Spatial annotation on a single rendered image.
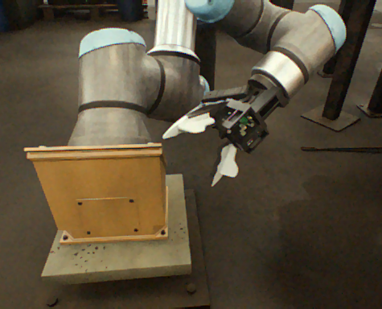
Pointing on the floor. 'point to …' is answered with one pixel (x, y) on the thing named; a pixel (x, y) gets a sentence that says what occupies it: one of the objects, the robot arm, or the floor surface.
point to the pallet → (52, 9)
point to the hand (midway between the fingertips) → (186, 162)
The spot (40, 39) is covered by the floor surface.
